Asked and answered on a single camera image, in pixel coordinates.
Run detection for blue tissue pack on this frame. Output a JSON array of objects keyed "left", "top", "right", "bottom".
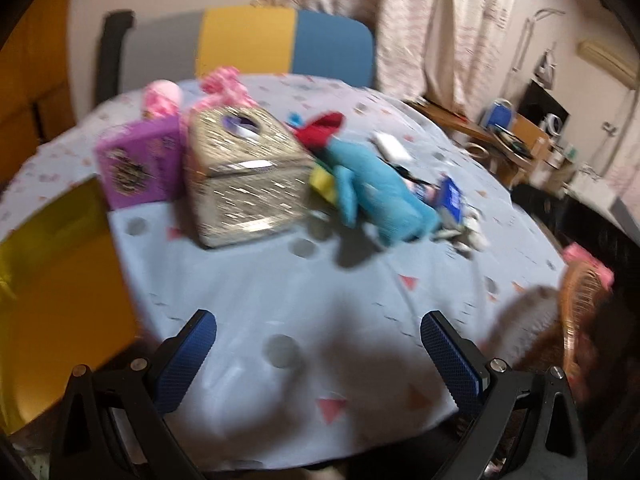
[{"left": 434, "top": 177, "right": 463, "bottom": 230}]

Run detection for white socks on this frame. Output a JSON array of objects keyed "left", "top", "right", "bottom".
[{"left": 437, "top": 208, "right": 489, "bottom": 256}]

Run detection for patterned light blue tablecloth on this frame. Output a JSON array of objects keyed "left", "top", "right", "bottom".
[{"left": 1, "top": 75, "right": 564, "bottom": 470}]

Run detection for pink fabric couch cover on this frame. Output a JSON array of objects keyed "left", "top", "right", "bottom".
[{"left": 562, "top": 243, "right": 614, "bottom": 289}]

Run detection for ornate silver tissue box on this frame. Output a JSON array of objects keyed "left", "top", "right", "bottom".
[{"left": 184, "top": 106, "right": 314, "bottom": 248}]

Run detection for purple printed box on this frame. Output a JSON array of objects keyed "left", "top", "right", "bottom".
[{"left": 93, "top": 115, "right": 183, "bottom": 210}]

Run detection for blue plush toy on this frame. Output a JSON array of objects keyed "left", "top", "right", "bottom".
[{"left": 324, "top": 138, "right": 440, "bottom": 247}]

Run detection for wooden side table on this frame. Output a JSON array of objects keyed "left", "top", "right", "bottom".
[{"left": 405, "top": 101, "right": 533, "bottom": 190}]

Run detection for yellow green scrub sponge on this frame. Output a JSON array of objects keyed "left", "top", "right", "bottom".
[{"left": 309, "top": 165, "right": 337, "bottom": 206}]

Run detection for white foam sponge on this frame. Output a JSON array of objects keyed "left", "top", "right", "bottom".
[{"left": 371, "top": 131, "right": 412, "bottom": 164}]

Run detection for red plush toy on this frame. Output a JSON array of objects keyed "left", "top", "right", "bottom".
[{"left": 295, "top": 112, "right": 345, "bottom": 152}]

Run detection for blue folding chair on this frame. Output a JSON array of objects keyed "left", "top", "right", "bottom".
[{"left": 480, "top": 98, "right": 515, "bottom": 130}]

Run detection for pink spotted plush toy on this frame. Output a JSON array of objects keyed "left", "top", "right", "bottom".
[{"left": 141, "top": 66, "right": 257, "bottom": 119}]

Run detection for multicolour upholstered chair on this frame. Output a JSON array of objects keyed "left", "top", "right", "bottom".
[{"left": 93, "top": 6, "right": 375, "bottom": 104}]

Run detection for patterned beige curtain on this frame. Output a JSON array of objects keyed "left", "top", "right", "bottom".
[{"left": 253, "top": 0, "right": 515, "bottom": 118}]

